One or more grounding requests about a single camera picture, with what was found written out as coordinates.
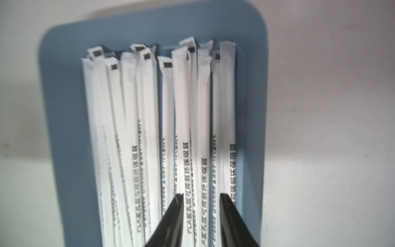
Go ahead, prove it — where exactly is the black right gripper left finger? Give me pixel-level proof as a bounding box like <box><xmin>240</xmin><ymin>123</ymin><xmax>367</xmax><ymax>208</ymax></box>
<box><xmin>145</xmin><ymin>194</ymin><xmax>184</xmax><ymax>247</ymax></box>

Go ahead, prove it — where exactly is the blue storage tray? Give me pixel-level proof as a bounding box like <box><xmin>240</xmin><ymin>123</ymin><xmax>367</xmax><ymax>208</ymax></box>
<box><xmin>39</xmin><ymin>1</ymin><xmax>268</xmax><ymax>247</ymax></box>

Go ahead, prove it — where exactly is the straw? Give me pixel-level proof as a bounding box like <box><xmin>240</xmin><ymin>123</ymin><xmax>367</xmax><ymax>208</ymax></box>
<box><xmin>158</xmin><ymin>56</ymin><xmax>175</xmax><ymax>214</ymax></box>
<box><xmin>139</xmin><ymin>47</ymin><xmax>162</xmax><ymax>228</ymax></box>
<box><xmin>179</xmin><ymin>37</ymin><xmax>200</xmax><ymax>247</ymax></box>
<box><xmin>86</xmin><ymin>46</ymin><xmax>122</xmax><ymax>247</ymax></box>
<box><xmin>120</xmin><ymin>52</ymin><xmax>145</xmax><ymax>247</ymax></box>
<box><xmin>211</xmin><ymin>50</ymin><xmax>223</xmax><ymax>247</ymax></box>
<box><xmin>197</xmin><ymin>56</ymin><xmax>211</xmax><ymax>247</ymax></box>
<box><xmin>220</xmin><ymin>41</ymin><xmax>237</xmax><ymax>204</ymax></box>
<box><xmin>105</xmin><ymin>57</ymin><xmax>133</xmax><ymax>247</ymax></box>
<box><xmin>197</xmin><ymin>40</ymin><xmax>214</xmax><ymax>68</ymax></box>
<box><xmin>129</xmin><ymin>43</ymin><xmax>152</xmax><ymax>235</ymax></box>
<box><xmin>172</xmin><ymin>46</ymin><xmax>195</xmax><ymax>247</ymax></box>
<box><xmin>81</xmin><ymin>58</ymin><xmax>116</xmax><ymax>247</ymax></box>

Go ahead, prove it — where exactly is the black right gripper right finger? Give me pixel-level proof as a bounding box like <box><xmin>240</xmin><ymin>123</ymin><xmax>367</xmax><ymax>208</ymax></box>
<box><xmin>220</xmin><ymin>193</ymin><xmax>259</xmax><ymax>247</ymax></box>

